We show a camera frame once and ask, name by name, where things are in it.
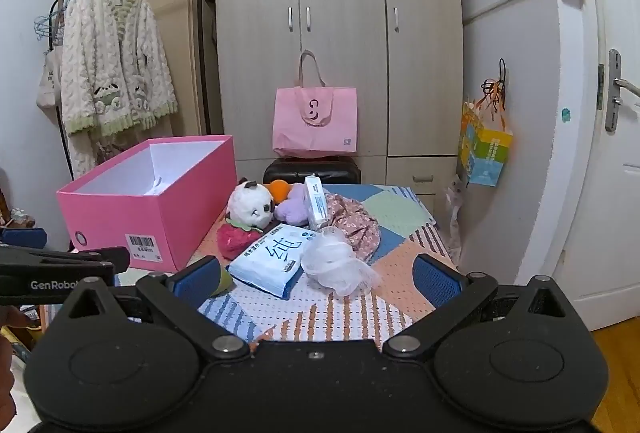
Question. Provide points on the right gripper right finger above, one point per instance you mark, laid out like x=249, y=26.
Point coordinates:
x=456, y=299

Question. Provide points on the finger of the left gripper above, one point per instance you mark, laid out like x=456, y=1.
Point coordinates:
x=118, y=257

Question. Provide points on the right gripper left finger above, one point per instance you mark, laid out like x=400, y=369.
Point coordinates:
x=177, y=298

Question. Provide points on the strawberry plush toy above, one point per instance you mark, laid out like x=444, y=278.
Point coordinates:
x=234, y=238

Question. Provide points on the large blue tissue pack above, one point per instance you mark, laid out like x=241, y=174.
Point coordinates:
x=272, y=263

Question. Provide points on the floral fabric pouch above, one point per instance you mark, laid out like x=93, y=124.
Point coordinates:
x=355, y=222

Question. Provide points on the panda plush toy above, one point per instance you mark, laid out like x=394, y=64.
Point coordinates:
x=251, y=205

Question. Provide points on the purple plush toy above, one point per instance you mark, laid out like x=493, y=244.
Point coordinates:
x=292, y=210

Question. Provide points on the orange plush ball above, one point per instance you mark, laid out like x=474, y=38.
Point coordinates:
x=279, y=190

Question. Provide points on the small white tissue pack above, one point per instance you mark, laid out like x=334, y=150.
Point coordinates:
x=315, y=200

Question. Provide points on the person's left hand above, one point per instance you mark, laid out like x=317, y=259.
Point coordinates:
x=14, y=318

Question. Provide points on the pink storage box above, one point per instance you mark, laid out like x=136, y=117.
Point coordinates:
x=159, y=199

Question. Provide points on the patchwork tablecloth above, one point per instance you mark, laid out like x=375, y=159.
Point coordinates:
x=338, y=297

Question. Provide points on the white door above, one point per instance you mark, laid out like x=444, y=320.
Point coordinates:
x=600, y=266

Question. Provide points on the colourful hanging gift bag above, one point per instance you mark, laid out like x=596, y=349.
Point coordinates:
x=486, y=136

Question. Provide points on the black suitcase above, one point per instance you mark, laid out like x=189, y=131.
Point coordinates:
x=330, y=170

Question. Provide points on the cream knitted cardigan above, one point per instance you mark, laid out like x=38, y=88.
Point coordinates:
x=109, y=79

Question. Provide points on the pink tote bag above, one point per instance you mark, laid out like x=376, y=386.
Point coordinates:
x=315, y=121

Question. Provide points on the black clothes rack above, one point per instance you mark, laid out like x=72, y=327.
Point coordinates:
x=190, y=13

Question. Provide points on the grey wooden wardrobe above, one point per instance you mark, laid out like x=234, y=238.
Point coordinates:
x=403, y=57

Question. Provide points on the metal door handle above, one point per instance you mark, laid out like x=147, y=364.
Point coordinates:
x=615, y=84

